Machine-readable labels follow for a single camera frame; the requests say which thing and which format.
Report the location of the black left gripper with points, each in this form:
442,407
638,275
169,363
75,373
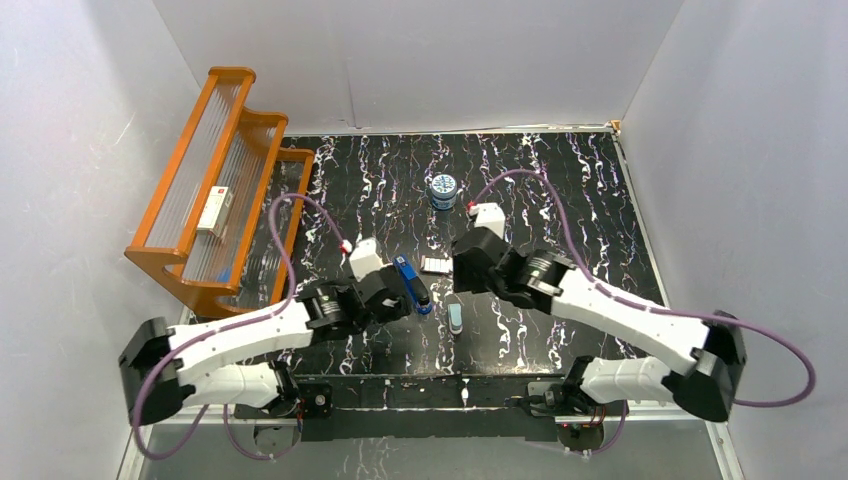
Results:
395,294

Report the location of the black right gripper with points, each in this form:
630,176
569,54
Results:
463,279

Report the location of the blue black stapler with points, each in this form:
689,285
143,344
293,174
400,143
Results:
417,290

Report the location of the silver staple strips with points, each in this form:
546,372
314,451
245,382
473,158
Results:
436,266

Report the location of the white light-blue staple remover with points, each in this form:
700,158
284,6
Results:
455,320

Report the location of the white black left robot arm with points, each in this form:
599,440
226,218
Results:
167,368

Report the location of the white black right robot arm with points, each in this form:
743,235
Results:
696,364

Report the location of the blue white round tin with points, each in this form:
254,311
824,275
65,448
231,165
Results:
443,192

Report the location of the orange wooden tiered shelf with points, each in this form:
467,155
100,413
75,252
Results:
204,236

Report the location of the white red box on shelf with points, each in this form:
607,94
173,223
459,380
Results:
216,210

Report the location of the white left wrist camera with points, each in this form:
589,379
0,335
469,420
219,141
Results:
364,256

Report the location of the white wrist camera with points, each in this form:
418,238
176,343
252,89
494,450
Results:
364,256
487,219

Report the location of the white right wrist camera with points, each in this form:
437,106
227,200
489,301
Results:
487,219

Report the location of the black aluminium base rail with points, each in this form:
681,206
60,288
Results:
406,406

